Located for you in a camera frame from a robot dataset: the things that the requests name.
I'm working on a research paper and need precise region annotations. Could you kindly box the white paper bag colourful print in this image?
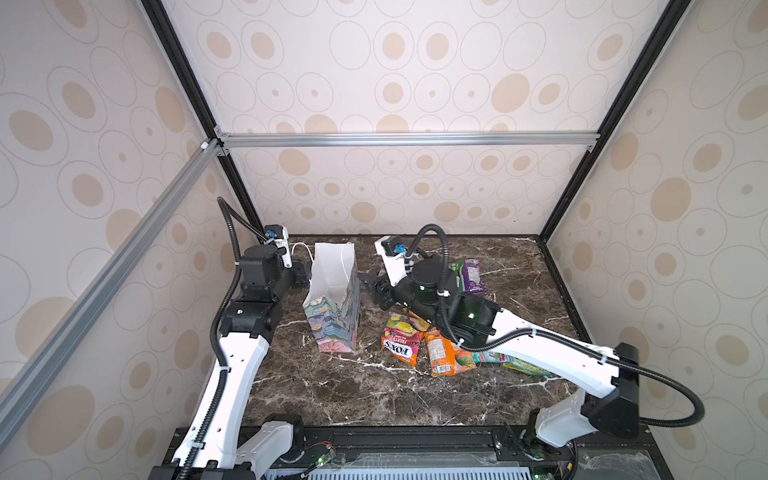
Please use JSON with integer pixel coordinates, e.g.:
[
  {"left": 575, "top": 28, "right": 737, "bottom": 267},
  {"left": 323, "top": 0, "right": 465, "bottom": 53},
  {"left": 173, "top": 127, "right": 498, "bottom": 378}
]
[{"left": 302, "top": 242, "right": 360, "bottom": 354}]

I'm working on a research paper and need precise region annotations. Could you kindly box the red fruits candy bag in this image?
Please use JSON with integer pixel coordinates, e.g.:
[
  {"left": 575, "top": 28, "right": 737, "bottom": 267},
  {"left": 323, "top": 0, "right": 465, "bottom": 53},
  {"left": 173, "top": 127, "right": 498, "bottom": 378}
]
[{"left": 381, "top": 313, "right": 429, "bottom": 366}]

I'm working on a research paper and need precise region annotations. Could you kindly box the orange snack bag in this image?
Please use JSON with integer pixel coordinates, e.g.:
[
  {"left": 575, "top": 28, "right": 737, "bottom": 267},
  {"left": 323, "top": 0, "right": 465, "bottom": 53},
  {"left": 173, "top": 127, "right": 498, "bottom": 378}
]
[{"left": 424, "top": 329, "right": 477, "bottom": 377}]

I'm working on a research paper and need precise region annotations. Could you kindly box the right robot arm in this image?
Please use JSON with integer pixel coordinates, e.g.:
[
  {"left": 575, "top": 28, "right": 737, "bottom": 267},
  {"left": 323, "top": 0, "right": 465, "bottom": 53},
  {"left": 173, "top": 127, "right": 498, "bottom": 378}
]
[{"left": 359, "top": 258, "right": 640, "bottom": 447}]

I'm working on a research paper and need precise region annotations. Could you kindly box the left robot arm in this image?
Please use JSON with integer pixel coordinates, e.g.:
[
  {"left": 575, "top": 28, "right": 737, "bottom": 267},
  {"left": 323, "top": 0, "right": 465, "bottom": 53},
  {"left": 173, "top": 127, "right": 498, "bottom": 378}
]
[{"left": 171, "top": 239, "right": 306, "bottom": 479}]

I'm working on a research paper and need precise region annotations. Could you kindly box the green snack bag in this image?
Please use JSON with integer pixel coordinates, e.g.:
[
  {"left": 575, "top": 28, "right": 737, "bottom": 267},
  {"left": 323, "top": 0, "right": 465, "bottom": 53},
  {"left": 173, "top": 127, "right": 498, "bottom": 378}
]
[{"left": 449, "top": 260, "right": 465, "bottom": 292}]

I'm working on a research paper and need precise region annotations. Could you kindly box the purple berries candy bag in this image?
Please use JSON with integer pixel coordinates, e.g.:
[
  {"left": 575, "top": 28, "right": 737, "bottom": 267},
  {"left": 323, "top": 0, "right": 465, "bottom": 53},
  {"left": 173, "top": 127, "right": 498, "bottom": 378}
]
[{"left": 461, "top": 259, "right": 487, "bottom": 294}]

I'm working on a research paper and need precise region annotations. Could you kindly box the teal spring candy bag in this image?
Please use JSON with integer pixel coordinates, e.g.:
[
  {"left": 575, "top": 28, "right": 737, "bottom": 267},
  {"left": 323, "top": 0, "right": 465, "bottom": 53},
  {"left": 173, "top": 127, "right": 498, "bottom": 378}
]
[{"left": 473, "top": 351, "right": 552, "bottom": 377}]

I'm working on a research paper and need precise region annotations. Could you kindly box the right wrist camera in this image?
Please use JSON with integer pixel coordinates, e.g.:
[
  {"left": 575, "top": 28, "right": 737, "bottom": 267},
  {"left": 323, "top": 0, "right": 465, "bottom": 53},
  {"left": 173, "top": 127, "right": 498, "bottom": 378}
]
[{"left": 374, "top": 235, "right": 407, "bottom": 287}]

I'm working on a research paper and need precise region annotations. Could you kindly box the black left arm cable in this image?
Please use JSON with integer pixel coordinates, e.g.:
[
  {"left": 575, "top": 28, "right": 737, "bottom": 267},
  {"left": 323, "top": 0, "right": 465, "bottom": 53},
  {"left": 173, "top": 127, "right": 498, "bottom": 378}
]
[{"left": 173, "top": 196, "right": 271, "bottom": 480}]

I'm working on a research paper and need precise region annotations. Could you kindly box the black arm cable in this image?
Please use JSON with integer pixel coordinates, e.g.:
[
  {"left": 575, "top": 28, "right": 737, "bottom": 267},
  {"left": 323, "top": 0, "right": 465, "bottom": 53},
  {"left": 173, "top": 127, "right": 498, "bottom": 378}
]
[
  {"left": 173, "top": 196, "right": 271, "bottom": 480},
  {"left": 405, "top": 223, "right": 706, "bottom": 429}
]

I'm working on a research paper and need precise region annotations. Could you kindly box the horizontal aluminium rail back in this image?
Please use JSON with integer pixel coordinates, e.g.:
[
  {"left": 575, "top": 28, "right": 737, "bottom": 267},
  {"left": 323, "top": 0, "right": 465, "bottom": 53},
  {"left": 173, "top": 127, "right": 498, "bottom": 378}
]
[{"left": 220, "top": 131, "right": 600, "bottom": 149}]

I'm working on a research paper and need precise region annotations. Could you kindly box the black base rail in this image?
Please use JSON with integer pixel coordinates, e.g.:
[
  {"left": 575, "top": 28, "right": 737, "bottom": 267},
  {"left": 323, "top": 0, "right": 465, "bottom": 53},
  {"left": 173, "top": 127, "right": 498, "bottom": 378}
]
[{"left": 149, "top": 424, "right": 673, "bottom": 480}]

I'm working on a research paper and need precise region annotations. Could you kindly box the black vertical frame post left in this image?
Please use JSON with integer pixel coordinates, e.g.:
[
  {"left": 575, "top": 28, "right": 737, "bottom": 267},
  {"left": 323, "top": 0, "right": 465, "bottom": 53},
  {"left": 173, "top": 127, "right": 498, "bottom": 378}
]
[{"left": 139, "top": 0, "right": 264, "bottom": 233}]

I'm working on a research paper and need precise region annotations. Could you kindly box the black vertical frame post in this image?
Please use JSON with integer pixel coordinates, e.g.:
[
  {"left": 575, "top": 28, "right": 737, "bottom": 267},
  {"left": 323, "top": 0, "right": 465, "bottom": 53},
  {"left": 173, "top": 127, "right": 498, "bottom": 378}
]
[
  {"left": 538, "top": 0, "right": 693, "bottom": 245},
  {"left": 139, "top": 0, "right": 264, "bottom": 233}
]

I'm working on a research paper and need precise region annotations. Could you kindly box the aluminium rail left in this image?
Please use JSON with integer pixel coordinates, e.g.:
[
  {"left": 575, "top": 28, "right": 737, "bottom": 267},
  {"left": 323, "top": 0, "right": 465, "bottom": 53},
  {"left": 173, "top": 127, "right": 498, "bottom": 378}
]
[{"left": 1, "top": 138, "right": 222, "bottom": 448}]

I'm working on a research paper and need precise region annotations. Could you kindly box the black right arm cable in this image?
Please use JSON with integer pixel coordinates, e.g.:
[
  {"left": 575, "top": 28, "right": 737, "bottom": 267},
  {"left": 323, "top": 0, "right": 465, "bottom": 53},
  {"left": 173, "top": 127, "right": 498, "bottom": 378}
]
[{"left": 405, "top": 223, "right": 706, "bottom": 429}]

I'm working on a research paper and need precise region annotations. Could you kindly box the black vertical frame post right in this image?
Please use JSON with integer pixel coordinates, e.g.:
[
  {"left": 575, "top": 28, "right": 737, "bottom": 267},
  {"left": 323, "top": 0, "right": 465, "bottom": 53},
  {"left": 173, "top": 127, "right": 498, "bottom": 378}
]
[{"left": 538, "top": 0, "right": 693, "bottom": 245}]

